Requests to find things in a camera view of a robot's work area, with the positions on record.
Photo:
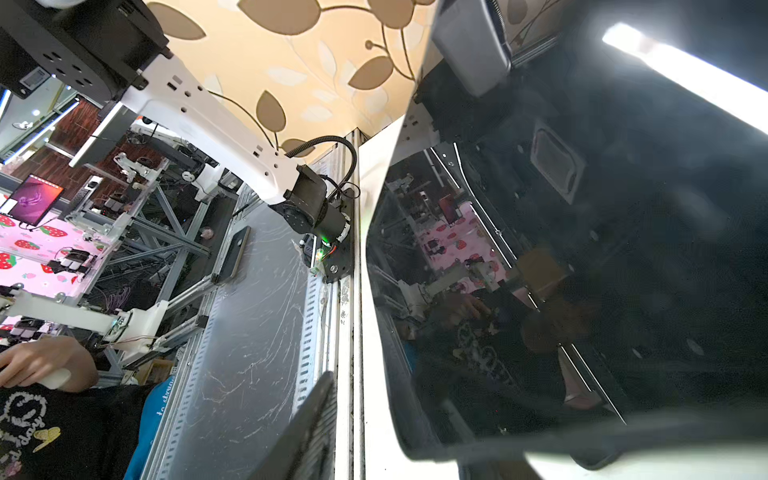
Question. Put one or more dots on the laptop with purple screen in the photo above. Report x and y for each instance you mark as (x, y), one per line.
(31, 200)

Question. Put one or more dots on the person hand outside cell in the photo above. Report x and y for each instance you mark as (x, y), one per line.
(26, 364)

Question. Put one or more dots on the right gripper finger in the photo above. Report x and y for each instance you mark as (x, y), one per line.
(306, 449)

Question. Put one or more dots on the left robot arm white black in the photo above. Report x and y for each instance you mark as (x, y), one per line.
(116, 51)

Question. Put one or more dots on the phone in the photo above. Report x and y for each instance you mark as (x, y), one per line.
(569, 251)

